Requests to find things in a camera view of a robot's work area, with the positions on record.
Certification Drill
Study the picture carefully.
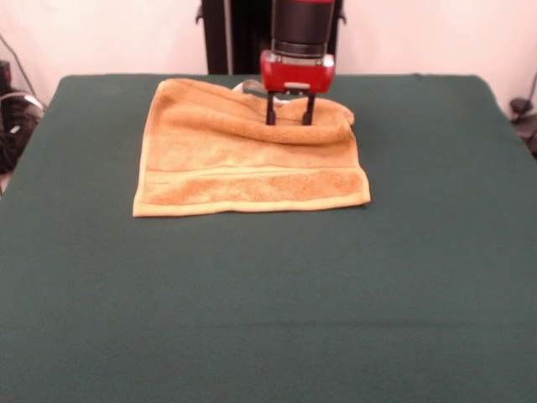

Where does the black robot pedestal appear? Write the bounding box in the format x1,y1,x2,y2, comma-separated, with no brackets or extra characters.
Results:
196,0,347,76

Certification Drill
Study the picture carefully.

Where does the tan terry towel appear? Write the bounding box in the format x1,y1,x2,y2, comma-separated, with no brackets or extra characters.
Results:
132,77,372,218

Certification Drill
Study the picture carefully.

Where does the dark green table cloth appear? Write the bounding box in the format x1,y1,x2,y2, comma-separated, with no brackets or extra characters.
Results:
0,74,537,403

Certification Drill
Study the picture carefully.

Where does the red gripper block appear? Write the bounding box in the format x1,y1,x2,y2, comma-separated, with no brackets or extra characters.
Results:
259,50,336,126

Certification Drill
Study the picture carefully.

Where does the thin grey cable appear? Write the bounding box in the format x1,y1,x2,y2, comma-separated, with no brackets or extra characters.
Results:
0,32,46,114

